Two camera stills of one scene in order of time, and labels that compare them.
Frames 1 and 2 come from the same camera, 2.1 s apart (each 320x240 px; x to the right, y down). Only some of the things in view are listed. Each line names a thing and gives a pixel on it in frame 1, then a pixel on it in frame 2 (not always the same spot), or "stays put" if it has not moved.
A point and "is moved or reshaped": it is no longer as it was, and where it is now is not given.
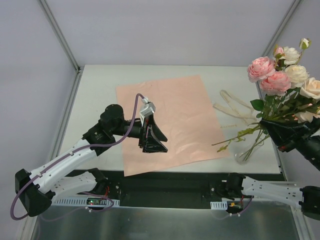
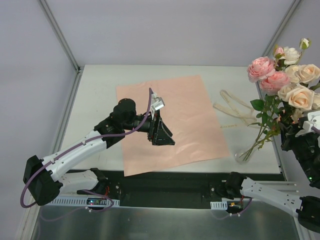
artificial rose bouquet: (291, 95) is moved or reshaped
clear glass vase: (242, 156) stays put
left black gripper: (144, 133) -> (152, 130)
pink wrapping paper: (184, 117) stays put
